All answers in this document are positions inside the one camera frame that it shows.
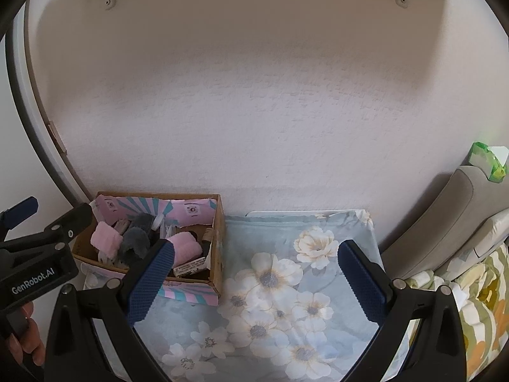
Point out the grey headboard cushion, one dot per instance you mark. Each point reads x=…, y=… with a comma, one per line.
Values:
x=445, y=223

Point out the person's left hand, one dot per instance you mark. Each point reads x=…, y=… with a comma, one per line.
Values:
x=30, y=346

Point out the blue floral cloth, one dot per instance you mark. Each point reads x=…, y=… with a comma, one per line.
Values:
x=238, y=242

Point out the blue-grey fluffy hair accessory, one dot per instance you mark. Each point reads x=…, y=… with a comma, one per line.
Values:
x=137, y=238

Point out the door hinge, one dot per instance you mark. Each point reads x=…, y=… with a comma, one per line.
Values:
x=55, y=137

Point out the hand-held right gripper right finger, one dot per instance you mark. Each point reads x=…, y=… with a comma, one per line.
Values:
x=360, y=282

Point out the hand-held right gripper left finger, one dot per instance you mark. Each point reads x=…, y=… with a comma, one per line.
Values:
x=153, y=278

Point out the white pillow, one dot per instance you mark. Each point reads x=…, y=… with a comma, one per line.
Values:
x=491, y=230

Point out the green tissue pack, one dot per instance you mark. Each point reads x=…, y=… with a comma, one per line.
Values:
x=479, y=153

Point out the white printed tissue packet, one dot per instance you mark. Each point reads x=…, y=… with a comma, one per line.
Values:
x=191, y=266

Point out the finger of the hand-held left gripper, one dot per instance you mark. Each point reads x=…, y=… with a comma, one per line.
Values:
x=22, y=209
x=75, y=219

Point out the green floral blanket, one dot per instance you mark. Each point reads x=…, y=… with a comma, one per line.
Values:
x=485, y=286

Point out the door frame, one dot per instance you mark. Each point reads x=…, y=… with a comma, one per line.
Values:
x=24, y=99

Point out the pink printed cardboard box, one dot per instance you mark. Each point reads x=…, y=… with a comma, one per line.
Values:
x=216, y=254

